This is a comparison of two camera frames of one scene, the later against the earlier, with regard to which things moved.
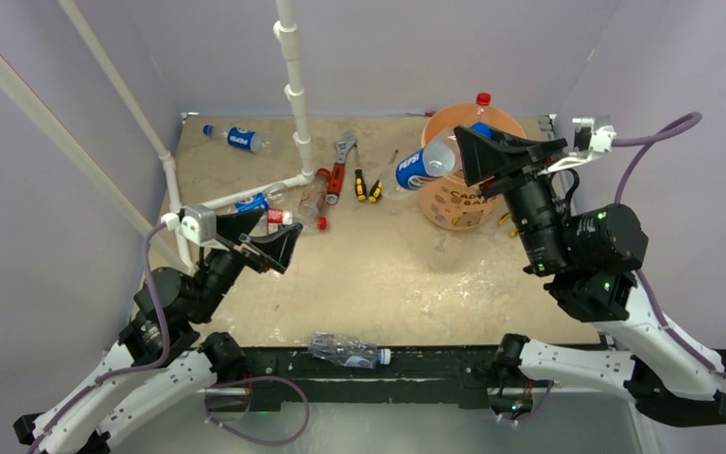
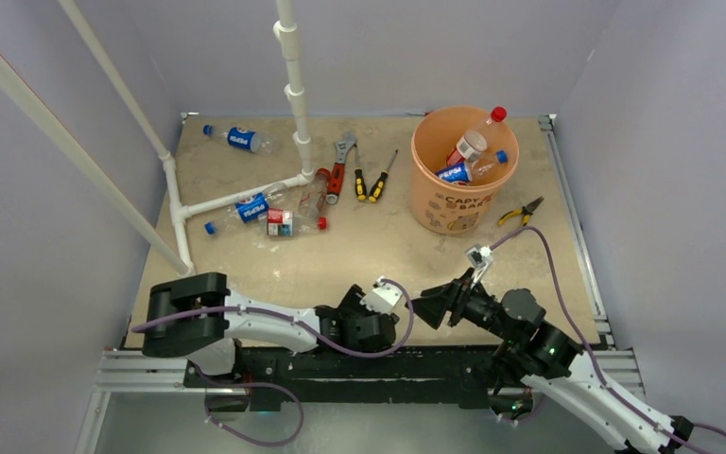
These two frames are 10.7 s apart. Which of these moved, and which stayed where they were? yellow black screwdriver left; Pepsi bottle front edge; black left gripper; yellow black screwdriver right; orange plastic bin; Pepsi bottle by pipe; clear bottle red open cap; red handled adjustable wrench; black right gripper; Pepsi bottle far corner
Moved: black left gripper; black right gripper; Pepsi bottle front edge
Stayed: clear bottle red open cap; red handled adjustable wrench; Pepsi bottle far corner; yellow black screwdriver left; Pepsi bottle by pipe; orange plastic bin; yellow black screwdriver right
